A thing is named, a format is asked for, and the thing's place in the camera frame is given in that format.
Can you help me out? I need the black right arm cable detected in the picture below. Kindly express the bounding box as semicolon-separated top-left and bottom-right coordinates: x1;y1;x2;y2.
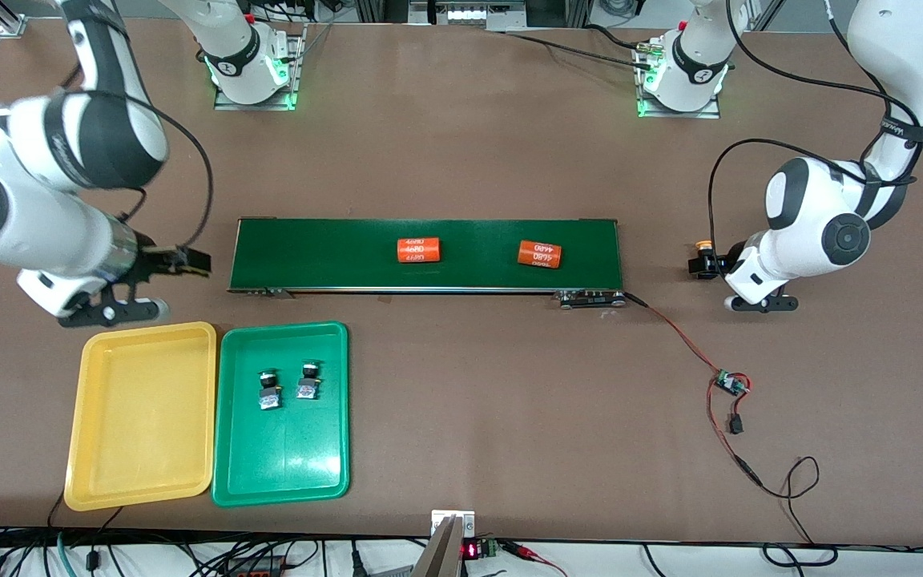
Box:
61;64;214;251

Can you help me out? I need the green conveyor belt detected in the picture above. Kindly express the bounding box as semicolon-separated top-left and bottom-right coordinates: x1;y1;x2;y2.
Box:
227;216;629;309

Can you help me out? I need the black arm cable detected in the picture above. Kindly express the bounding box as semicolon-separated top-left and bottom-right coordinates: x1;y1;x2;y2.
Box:
61;64;214;251
706;0;923;277

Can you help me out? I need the red black power wire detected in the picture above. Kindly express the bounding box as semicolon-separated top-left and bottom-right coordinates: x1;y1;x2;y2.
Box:
622;291;821;546

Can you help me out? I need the metal rack device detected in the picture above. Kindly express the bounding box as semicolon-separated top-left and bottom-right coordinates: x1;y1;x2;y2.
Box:
408;0;528;26

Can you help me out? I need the green push button switch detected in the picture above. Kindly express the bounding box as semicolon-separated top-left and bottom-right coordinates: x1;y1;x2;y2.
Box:
296;361;324;400
257;369;284;411

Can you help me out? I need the yellow plastic tray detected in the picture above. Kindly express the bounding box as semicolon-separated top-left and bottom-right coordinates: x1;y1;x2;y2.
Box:
63;321;218;512

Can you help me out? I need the black power strip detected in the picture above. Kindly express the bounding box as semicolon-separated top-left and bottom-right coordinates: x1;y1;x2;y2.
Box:
221;551;294;577

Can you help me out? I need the metal table edge bracket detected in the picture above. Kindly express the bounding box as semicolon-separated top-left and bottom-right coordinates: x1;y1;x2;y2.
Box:
431;510;476;538

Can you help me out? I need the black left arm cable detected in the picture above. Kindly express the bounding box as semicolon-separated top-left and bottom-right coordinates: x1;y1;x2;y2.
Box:
706;0;923;277

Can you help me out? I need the grey metal mount bar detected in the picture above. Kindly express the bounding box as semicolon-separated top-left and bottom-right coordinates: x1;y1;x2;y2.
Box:
411;515;464;577

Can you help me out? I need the black cable on table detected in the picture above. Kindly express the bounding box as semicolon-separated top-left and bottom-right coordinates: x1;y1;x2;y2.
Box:
498;22;655;65

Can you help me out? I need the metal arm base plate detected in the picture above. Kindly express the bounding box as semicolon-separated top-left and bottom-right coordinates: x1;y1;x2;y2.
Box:
634;40;723;120
213;22;308;111

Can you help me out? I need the teal cable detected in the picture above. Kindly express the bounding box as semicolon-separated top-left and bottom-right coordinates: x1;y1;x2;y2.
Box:
57;529;82;577

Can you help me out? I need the green plastic tray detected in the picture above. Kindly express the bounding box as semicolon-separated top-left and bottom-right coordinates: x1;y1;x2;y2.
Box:
212;321;350;508

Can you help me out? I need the red clip lead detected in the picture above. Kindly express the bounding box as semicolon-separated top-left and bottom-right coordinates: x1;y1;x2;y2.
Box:
502;541;566;577

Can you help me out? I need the orange 4680 cylinder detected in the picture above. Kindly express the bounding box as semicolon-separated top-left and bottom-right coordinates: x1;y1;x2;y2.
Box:
517;240;563;269
395;237;441;264

